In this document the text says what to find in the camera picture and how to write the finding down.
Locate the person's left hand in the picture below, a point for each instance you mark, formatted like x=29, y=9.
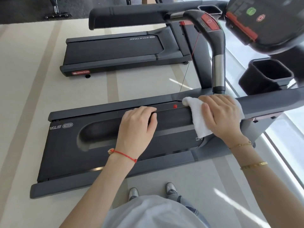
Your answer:
x=134, y=132

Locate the person's right hand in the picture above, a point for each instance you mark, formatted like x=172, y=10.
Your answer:
x=225, y=118

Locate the person's right thumb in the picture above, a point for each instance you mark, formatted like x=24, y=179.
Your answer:
x=206, y=113

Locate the person's left thumb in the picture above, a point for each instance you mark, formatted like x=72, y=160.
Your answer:
x=153, y=121

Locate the white cleaning cloth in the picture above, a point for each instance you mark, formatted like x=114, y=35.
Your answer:
x=197, y=116

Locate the dark grey treadmill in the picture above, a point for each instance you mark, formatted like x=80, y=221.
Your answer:
x=114, y=49
x=71, y=151

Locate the person's left forearm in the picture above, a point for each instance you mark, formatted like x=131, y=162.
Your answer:
x=102, y=187

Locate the person's right forearm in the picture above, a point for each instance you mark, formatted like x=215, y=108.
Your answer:
x=261, y=187

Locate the black cup holder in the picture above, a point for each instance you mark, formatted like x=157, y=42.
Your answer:
x=209, y=12
x=261, y=80

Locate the grey sneaker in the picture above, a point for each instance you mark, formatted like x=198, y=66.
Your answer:
x=133, y=193
x=171, y=188

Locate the gold bangle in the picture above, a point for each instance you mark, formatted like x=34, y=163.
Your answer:
x=254, y=165

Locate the light grey shirt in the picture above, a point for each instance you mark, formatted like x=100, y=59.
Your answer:
x=152, y=213

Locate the grey jeans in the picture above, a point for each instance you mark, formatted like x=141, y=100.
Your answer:
x=190, y=206

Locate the black treadmill console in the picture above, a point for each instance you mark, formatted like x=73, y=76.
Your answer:
x=273, y=21

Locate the black gym machine base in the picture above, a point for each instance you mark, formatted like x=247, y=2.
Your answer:
x=57, y=14

